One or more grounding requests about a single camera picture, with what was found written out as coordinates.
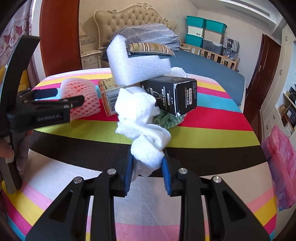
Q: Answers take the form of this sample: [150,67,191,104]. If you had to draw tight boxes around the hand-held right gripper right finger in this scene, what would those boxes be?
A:
[161,156,271,241]

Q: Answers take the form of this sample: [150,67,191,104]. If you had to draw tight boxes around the striped pillow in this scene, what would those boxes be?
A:
[127,42,175,57]

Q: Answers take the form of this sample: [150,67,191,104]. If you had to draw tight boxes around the pink foam net roll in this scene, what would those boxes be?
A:
[60,78,101,120]

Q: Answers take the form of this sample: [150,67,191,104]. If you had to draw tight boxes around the patterned medicine box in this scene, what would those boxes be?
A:
[97,77,130,117]

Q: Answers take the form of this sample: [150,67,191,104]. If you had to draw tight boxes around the ceiling air vent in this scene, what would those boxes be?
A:
[231,0,271,19]

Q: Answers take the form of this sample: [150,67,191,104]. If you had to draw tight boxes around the beige storage box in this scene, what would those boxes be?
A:
[203,29,225,43]

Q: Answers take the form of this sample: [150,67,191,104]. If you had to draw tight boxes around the white built-in wardrobe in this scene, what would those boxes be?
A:
[260,23,296,144]

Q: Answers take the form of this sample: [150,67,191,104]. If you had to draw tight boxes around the black cardboard box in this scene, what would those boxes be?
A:
[140,75,198,115]

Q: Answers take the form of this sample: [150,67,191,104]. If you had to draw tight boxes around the pink lace curtain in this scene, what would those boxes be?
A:
[0,0,43,72]

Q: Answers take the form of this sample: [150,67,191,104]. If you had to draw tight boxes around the grey-blue dotted duvet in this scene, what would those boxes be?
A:
[110,23,181,52]

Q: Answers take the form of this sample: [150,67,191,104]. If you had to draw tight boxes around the green mesh wrapper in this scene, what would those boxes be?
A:
[151,109,185,129]

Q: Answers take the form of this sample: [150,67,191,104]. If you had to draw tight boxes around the cream nightstand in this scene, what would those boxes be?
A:
[80,49,103,70]

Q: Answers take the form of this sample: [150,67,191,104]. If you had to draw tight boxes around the beige tufted headboard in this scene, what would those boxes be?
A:
[94,2,177,50]

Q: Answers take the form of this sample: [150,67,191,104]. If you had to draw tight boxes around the bed with blue sheet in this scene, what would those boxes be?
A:
[99,50,245,112]

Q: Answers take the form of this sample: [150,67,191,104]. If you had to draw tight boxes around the black safe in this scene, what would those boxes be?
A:
[285,105,296,127]

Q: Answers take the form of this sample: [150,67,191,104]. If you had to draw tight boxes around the black white checkered bag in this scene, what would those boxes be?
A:
[222,36,240,52]

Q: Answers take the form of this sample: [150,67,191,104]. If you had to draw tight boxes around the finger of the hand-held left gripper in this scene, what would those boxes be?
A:
[22,95,85,110]
[18,88,59,102]

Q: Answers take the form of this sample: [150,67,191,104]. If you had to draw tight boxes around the dark brown wooden door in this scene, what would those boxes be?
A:
[243,34,284,114]

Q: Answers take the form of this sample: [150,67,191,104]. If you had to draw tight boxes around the dark storage bag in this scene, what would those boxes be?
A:
[223,49,238,59]

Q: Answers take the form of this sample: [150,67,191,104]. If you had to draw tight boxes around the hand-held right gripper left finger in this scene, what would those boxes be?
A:
[25,152,134,241]

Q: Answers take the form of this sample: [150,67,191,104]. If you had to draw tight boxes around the teal storage box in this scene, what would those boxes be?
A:
[186,16,207,29]
[185,34,204,46]
[205,19,228,34]

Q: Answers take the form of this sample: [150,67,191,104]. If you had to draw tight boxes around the white storage box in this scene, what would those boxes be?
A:
[187,25,206,37]

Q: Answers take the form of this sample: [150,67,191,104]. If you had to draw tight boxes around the bin with pink liner bag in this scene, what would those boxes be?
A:
[261,124,296,212]

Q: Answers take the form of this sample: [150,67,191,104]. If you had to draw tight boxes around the person's left hand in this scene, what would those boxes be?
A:
[0,130,34,176]

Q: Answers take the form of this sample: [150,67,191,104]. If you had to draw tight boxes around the grey clear storage box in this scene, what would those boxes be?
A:
[202,39,223,55]

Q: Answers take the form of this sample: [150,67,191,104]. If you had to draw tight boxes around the L-shaped white foam piece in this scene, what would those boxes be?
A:
[107,35,171,87]

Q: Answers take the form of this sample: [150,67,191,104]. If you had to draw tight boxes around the white printed box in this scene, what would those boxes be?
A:
[284,122,295,138]

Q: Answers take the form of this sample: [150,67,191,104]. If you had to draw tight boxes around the white plastic bag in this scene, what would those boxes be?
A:
[170,67,188,79]

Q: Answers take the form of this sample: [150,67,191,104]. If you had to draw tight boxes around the white tissue paper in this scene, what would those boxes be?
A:
[115,88,172,178]

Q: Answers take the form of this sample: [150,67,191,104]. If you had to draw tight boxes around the brown wooden panel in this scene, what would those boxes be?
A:
[39,0,82,78]

